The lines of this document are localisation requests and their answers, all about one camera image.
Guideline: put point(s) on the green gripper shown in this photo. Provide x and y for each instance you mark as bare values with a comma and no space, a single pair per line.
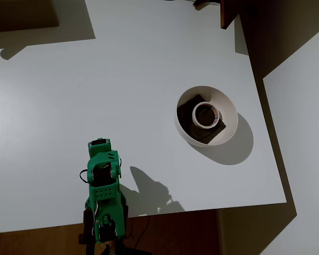
99,143

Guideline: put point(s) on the white masking tape roll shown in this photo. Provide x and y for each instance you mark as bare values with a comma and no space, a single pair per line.
194,115

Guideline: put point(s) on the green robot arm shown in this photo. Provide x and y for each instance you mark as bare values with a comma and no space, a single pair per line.
105,194

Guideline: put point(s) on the dark folded cloth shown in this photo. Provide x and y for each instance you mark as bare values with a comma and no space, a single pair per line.
184,114

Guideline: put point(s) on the white bowl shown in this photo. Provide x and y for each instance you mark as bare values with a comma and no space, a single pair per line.
226,106

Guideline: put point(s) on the dark box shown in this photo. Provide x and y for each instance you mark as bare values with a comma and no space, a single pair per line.
21,12

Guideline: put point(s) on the brown wooden furniture panel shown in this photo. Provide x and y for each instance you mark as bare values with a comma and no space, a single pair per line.
228,13

